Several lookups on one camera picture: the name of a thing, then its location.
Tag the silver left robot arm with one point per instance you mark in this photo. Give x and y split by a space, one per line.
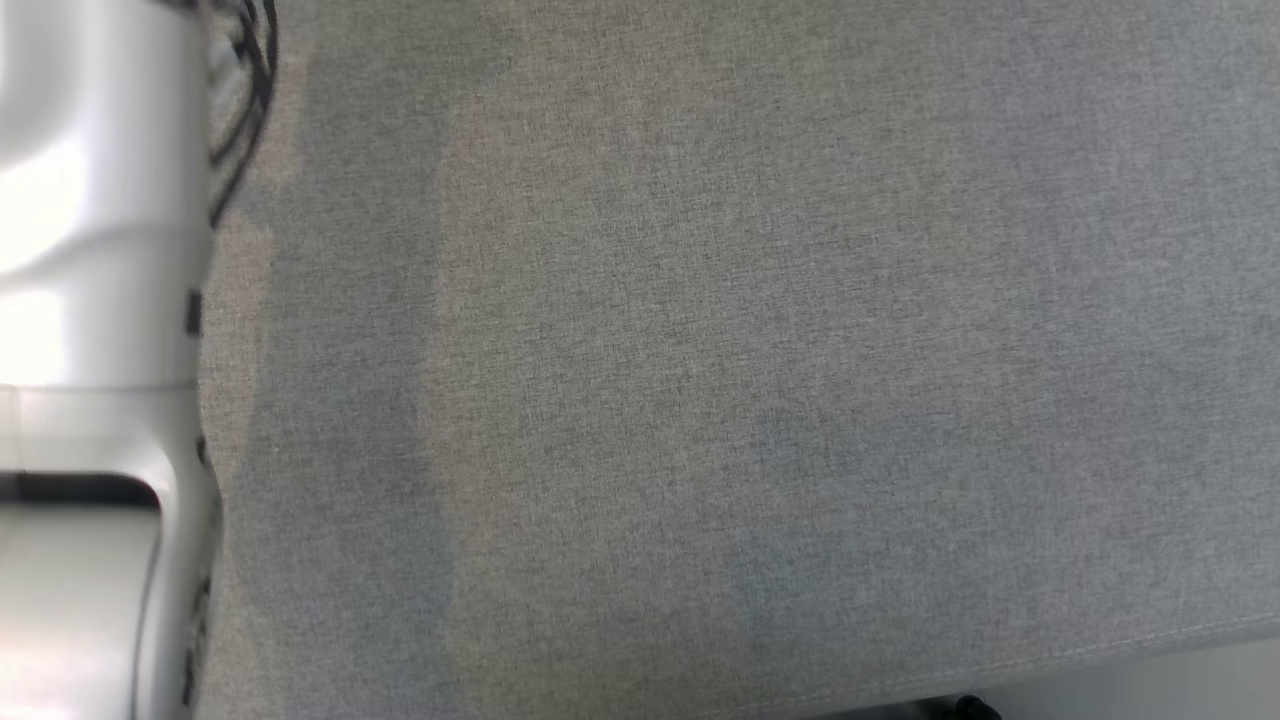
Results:
90 250

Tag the grey fabric sofa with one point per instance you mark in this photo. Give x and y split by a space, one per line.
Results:
760 360

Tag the small black object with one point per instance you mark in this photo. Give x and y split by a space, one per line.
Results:
975 708

